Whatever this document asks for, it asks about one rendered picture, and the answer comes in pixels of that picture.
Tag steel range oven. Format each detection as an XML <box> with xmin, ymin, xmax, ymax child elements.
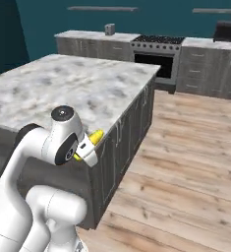
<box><xmin>130</xmin><ymin>33</ymin><xmax>186</xmax><ymax>95</ymax></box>

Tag yellow corn cob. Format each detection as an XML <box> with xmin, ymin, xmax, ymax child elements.
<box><xmin>73</xmin><ymin>129</ymin><xmax>106</xmax><ymax>162</ymax></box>

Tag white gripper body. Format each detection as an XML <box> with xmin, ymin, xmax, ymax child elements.
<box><xmin>82</xmin><ymin>148</ymin><xmax>99</xmax><ymax>168</ymax></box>

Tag long grey wall shelf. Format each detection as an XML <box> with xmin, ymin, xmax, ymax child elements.
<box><xmin>66</xmin><ymin>5</ymin><xmax>140</xmax><ymax>13</ymax></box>

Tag small grey box appliance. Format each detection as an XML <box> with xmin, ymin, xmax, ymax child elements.
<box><xmin>104</xmin><ymin>23</ymin><xmax>116</xmax><ymax>36</ymax></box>

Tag grey cupboard run with drawers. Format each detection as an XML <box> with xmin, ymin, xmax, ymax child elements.
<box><xmin>175</xmin><ymin>36</ymin><xmax>231</xmax><ymax>102</ymax></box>

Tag black microwave oven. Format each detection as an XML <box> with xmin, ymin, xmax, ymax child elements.
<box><xmin>212</xmin><ymin>20</ymin><xmax>231</xmax><ymax>43</ymax></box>

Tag dark grey island cabinet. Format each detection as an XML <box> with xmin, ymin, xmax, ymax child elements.
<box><xmin>0</xmin><ymin>74</ymin><xmax>156</xmax><ymax>230</ymax></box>

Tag short grey wall shelf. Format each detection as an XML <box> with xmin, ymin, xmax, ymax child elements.
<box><xmin>192</xmin><ymin>8</ymin><xmax>231</xmax><ymax>15</ymax></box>

